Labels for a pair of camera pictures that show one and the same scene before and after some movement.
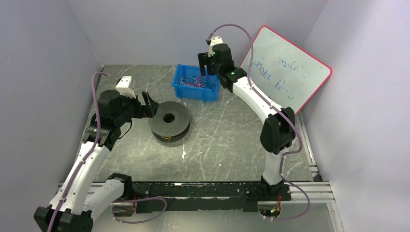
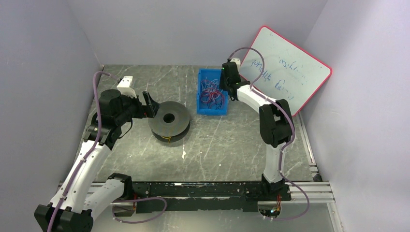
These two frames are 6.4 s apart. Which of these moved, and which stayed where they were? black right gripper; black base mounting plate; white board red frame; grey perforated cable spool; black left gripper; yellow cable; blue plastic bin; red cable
Moved: red cable; blue plastic bin; black right gripper
Stayed: white board red frame; yellow cable; grey perforated cable spool; black left gripper; black base mounting plate
